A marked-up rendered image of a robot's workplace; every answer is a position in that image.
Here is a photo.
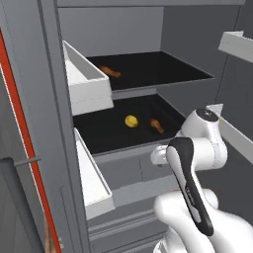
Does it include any yellow lemon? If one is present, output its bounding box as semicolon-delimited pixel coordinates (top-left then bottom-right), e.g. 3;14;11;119
125;115;139;128

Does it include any grey cupboard handle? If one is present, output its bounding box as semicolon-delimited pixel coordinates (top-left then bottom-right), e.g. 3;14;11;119
13;156;42;168

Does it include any grey fridge drawer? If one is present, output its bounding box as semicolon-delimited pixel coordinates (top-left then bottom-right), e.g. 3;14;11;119
93;149;181;199

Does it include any black fridge shelf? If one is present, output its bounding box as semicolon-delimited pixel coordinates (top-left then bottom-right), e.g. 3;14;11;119
86;50;215;92
72;93;187;156

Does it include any grey fridge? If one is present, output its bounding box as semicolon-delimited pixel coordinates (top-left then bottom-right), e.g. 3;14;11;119
37;0;253;253

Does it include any brown chicken drumstick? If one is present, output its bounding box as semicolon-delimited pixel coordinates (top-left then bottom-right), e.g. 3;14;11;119
98;65;122;79
148;118;165;135

